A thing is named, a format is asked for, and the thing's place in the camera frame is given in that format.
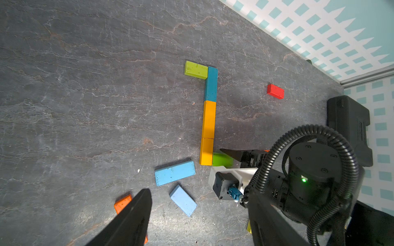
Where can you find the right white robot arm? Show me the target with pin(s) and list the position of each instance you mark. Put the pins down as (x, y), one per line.
(306, 185)

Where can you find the red short block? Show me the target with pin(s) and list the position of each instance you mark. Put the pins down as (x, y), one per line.
(275, 91)

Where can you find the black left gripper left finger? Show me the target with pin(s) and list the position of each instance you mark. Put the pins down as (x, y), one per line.
(109, 235)

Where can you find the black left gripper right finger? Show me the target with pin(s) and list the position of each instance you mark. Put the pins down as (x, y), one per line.
(268, 227)

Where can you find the yellow-orange short block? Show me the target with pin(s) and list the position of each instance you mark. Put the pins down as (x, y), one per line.
(206, 151)

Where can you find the lime green short block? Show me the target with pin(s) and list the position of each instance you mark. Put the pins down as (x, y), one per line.
(196, 70)

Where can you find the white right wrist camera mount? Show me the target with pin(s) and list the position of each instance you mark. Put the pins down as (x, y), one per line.
(229, 184)

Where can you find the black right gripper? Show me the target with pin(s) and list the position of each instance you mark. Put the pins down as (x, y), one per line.
(248, 158)

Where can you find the teal long block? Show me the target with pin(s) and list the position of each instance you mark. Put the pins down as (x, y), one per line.
(211, 85)

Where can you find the light blue short block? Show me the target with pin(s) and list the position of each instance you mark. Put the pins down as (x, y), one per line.
(183, 200)

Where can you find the black plastic tool case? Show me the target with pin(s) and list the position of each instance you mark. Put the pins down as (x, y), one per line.
(350, 119)

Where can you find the orange long block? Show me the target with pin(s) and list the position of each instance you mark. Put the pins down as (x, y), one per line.
(123, 204)

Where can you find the yellow long block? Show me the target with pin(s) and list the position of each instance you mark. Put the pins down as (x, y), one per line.
(249, 227)

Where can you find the light blue long block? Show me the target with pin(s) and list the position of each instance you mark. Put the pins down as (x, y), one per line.
(174, 173)

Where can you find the yellow-orange long block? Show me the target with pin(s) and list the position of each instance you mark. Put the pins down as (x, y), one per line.
(209, 114)

